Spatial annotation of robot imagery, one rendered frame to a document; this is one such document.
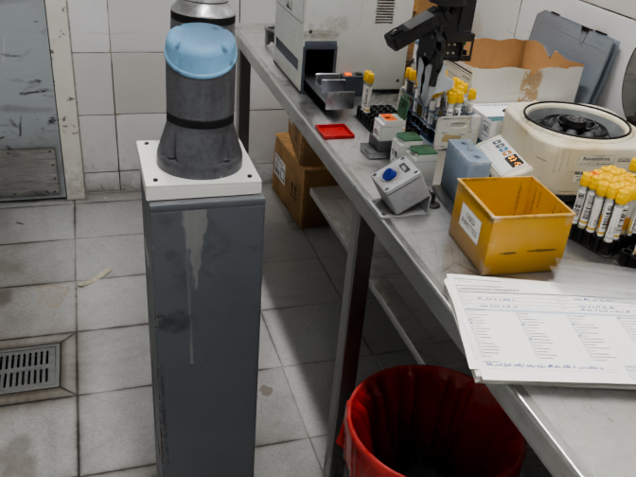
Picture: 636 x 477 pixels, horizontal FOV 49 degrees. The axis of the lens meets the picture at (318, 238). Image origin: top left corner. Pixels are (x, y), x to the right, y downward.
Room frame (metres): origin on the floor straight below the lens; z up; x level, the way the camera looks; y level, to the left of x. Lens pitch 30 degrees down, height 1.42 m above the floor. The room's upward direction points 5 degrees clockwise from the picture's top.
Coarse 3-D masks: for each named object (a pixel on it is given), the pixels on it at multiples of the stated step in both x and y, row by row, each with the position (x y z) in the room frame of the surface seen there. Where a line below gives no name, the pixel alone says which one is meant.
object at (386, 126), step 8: (376, 120) 1.34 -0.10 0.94; (384, 120) 1.32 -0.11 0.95; (392, 120) 1.32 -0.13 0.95; (400, 120) 1.32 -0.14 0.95; (376, 128) 1.33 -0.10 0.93; (384, 128) 1.31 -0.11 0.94; (392, 128) 1.32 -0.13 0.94; (400, 128) 1.33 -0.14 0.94; (376, 136) 1.33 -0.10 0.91; (384, 136) 1.31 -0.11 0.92; (392, 136) 1.32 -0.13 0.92
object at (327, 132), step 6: (318, 126) 1.44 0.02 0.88; (324, 126) 1.45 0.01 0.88; (330, 126) 1.45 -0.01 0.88; (336, 126) 1.46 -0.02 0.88; (342, 126) 1.46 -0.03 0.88; (324, 132) 1.42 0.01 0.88; (330, 132) 1.42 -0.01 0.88; (336, 132) 1.42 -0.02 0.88; (342, 132) 1.43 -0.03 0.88; (348, 132) 1.43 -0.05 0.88; (324, 138) 1.38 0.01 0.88; (330, 138) 1.39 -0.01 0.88; (336, 138) 1.39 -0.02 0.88; (342, 138) 1.40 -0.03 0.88; (348, 138) 1.40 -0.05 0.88
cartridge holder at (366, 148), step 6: (372, 132) 1.35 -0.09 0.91; (372, 138) 1.34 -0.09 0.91; (360, 144) 1.35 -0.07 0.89; (366, 144) 1.34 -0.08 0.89; (372, 144) 1.33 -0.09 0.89; (378, 144) 1.31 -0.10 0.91; (384, 144) 1.31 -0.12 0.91; (390, 144) 1.31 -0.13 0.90; (366, 150) 1.31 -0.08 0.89; (372, 150) 1.31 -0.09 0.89; (378, 150) 1.31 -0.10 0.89; (384, 150) 1.31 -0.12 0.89; (390, 150) 1.31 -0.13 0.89; (372, 156) 1.30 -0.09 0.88; (378, 156) 1.30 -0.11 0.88; (384, 156) 1.31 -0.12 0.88
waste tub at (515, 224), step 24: (456, 192) 1.01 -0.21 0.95; (480, 192) 1.03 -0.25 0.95; (504, 192) 1.04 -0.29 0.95; (528, 192) 1.05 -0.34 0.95; (456, 216) 1.00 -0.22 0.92; (480, 216) 0.93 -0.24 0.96; (504, 216) 0.90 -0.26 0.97; (528, 216) 0.91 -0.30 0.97; (552, 216) 0.91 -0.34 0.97; (456, 240) 0.98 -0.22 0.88; (480, 240) 0.92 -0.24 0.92; (504, 240) 0.90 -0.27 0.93; (528, 240) 0.91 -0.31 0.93; (552, 240) 0.92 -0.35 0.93; (480, 264) 0.90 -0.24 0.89; (504, 264) 0.90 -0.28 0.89; (528, 264) 0.91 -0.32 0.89; (552, 264) 0.92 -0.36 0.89
